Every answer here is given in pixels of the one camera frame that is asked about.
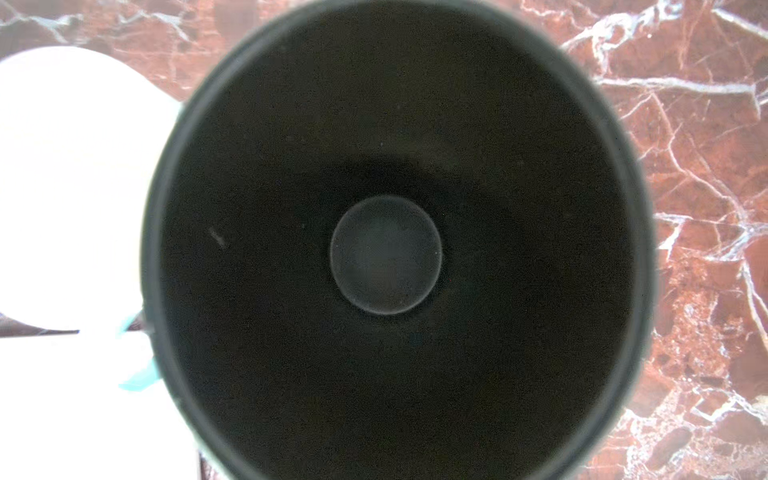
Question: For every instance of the black mug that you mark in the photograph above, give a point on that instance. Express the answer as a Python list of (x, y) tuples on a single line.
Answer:
[(398, 240)]

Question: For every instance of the lilac plastic tray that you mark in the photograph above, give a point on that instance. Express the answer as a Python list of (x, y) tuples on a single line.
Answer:
[(64, 414)]

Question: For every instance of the white mug blue handle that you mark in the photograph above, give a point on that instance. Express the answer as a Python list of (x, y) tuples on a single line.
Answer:
[(81, 136)]

